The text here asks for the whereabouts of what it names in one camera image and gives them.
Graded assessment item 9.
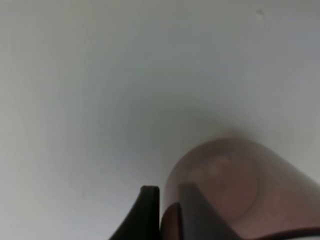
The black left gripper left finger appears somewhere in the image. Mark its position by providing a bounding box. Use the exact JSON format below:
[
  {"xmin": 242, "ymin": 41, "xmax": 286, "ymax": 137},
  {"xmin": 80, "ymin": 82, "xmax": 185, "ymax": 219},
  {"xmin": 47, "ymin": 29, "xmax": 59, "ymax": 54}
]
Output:
[{"xmin": 110, "ymin": 185, "xmax": 160, "ymax": 240}]

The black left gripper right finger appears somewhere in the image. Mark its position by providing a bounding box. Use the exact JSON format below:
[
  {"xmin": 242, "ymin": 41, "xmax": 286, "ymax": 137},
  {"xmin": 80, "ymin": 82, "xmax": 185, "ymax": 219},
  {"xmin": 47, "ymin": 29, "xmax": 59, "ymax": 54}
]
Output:
[{"xmin": 178, "ymin": 183, "xmax": 240, "ymax": 240}]

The translucent pink plastic cup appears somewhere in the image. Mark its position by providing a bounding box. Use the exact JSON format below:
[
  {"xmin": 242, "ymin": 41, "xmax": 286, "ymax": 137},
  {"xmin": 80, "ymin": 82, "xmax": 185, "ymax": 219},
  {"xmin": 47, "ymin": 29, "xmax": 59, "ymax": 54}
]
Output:
[{"xmin": 160, "ymin": 138, "xmax": 320, "ymax": 240}]

